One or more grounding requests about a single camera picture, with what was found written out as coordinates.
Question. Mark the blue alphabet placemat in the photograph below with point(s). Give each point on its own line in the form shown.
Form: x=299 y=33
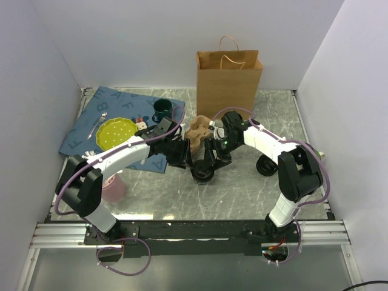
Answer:
x=117 y=104

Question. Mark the black lid stack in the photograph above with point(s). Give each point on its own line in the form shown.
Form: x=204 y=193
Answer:
x=265 y=166

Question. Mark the brown pulp cup carrier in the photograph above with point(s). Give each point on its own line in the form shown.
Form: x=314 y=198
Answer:
x=197 y=131

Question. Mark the green dotted plate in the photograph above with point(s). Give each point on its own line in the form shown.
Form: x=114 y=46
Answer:
x=114 y=132

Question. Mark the pink straw cup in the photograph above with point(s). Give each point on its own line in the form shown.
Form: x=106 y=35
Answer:
x=113 y=189

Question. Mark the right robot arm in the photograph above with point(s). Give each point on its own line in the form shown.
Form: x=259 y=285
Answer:
x=296 y=164

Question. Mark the black takeout coffee cup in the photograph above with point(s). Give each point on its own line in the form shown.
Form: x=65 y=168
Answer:
x=202 y=179

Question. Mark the aluminium frame rail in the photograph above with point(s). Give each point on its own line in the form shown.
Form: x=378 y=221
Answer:
x=51 y=236

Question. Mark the silver fork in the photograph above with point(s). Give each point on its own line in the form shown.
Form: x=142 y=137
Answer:
x=100 y=120

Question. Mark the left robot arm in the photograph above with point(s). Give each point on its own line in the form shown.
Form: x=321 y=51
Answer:
x=80 y=185

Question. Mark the brown paper bag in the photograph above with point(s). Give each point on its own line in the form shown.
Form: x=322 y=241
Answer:
x=226 y=78

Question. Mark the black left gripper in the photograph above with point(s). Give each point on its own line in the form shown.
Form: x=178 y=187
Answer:
x=184 y=157

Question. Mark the dark green mug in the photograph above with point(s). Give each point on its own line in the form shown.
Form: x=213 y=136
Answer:
x=162 y=108

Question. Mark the black cup lid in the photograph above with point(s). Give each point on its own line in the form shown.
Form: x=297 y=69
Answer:
x=199 y=168

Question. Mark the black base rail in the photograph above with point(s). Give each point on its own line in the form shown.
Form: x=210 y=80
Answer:
x=206 y=237

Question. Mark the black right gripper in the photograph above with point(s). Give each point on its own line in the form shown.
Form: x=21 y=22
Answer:
x=212 y=143

